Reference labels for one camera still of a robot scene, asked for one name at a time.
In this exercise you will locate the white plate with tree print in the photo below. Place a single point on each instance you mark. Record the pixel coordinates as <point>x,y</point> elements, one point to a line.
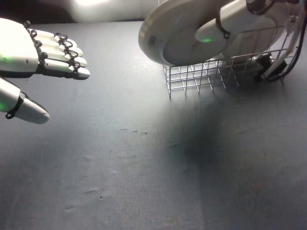
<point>168,36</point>
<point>259,43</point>

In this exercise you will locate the grey table cloth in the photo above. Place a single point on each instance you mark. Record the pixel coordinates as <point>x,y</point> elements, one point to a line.
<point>120,167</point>

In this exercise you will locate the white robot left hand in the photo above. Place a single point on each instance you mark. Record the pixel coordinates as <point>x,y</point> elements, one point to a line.
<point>14,48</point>

